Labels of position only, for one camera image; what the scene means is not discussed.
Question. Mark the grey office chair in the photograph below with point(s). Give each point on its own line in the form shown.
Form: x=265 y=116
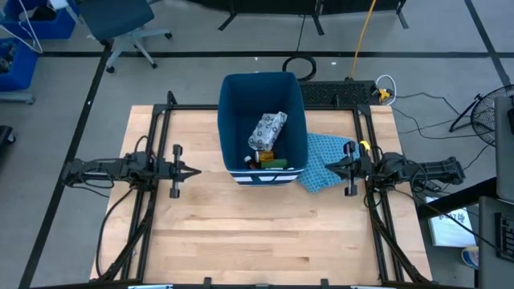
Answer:
x=116 y=16

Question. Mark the yellow plug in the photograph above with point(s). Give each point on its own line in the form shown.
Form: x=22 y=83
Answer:
x=383 y=94

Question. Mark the black equipment foot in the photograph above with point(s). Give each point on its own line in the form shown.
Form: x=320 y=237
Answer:
x=6 y=135

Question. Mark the blue storage bin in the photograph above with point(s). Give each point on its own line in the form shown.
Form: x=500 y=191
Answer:
x=24 y=68
x=60 y=28

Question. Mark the navy fabric basket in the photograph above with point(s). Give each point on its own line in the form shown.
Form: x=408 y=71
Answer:
x=241 y=112

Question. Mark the grey cart base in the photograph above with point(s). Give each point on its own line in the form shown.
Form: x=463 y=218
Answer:
x=18 y=97

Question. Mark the green rectangular block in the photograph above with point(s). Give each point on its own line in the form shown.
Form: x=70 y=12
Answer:
x=275 y=164

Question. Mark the silver-edged black bar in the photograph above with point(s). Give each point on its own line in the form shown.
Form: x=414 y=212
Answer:
x=262 y=286
x=373 y=287
x=150 y=286

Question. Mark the teal patterned cloth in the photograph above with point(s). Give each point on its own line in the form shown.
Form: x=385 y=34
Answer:
x=317 y=148

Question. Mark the blue white round container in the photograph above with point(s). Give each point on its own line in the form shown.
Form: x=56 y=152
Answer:
x=470 y=257

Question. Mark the white paper sheet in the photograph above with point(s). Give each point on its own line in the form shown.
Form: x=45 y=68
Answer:
x=449 y=229

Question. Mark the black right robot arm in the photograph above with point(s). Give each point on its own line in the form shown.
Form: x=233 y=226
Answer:
x=433 y=170

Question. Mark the black floor fan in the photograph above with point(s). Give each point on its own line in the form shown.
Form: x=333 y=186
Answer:
x=482 y=120

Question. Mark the black power strip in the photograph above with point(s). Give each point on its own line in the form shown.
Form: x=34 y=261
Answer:
x=433 y=187

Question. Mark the black table clamp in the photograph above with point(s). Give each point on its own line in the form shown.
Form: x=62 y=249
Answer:
x=207 y=281
x=324 y=282

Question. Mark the black device at table edge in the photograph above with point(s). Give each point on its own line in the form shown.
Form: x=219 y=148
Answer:
x=188 y=107

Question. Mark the black perforated plate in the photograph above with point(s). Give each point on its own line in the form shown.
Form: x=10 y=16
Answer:
x=333 y=94

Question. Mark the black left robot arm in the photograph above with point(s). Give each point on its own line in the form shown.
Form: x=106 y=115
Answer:
x=100 y=168

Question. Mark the grey cabinet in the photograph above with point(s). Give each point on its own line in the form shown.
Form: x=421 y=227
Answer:
x=506 y=160

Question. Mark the orange pill bottle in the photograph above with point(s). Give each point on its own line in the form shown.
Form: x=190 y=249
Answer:
x=266 y=155

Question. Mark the white printed pouch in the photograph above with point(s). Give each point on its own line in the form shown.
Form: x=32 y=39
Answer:
x=267 y=130

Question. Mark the black desk beam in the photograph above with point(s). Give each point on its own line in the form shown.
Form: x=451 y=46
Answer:
x=458 y=198

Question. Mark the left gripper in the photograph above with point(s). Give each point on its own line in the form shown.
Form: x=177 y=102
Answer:
x=170 y=170

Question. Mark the black stand frame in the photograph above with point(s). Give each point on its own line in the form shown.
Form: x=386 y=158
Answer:
x=281 y=4

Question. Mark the yellow connector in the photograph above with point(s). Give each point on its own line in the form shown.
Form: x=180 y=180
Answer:
x=364 y=145

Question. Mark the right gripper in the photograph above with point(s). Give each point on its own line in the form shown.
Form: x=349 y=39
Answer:
x=363 y=168

